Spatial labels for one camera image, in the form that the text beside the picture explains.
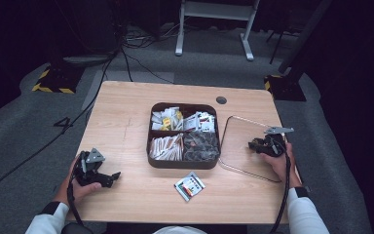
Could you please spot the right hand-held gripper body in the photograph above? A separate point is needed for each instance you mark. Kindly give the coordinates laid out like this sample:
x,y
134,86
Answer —
x,y
272,144

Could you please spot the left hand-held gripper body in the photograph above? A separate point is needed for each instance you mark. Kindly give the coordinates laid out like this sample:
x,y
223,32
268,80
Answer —
x,y
89,169

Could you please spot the clear plastic box lid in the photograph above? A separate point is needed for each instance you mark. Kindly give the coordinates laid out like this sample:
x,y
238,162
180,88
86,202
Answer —
x,y
240,146

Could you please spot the dark brown compartment box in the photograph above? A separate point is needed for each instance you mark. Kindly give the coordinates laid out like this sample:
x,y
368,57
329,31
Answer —
x,y
181,164

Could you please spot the white packet with colourful print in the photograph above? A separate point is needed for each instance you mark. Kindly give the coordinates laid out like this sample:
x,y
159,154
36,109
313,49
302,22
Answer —
x,y
189,186

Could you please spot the person's right hand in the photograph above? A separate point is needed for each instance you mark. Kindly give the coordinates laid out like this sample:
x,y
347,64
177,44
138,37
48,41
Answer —
x,y
280,169

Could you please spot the person's left hand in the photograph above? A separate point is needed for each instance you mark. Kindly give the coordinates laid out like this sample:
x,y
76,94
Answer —
x,y
74,190

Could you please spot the pile of dark packets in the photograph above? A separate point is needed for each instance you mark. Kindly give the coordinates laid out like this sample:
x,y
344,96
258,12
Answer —
x,y
201,147

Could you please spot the grey round table grommet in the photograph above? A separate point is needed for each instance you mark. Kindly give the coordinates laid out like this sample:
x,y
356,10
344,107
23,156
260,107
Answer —
x,y
221,100

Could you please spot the pile of white orange stick packets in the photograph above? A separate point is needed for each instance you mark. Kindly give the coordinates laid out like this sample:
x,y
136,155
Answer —
x,y
166,148

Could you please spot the pile of white black-print packets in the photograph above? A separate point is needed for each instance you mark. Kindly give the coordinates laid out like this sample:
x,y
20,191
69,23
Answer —
x,y
199,122

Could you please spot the black yellow striped stand base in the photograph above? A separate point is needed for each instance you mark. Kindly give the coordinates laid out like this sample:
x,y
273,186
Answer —
x,y
284,87
56,79

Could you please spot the pile of white yellow packets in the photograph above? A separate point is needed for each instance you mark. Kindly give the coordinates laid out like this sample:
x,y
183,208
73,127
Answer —
x,y
166,119

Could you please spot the person's white torso clothing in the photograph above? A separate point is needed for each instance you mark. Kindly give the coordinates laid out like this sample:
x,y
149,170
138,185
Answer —
x,y
178,230

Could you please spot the black slanted stand pole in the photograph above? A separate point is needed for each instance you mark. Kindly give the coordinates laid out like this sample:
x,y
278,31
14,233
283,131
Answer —
x,y
305,35

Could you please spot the white metal desk frame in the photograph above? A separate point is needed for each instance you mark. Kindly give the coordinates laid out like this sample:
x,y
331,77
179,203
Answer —
x,y
214,9

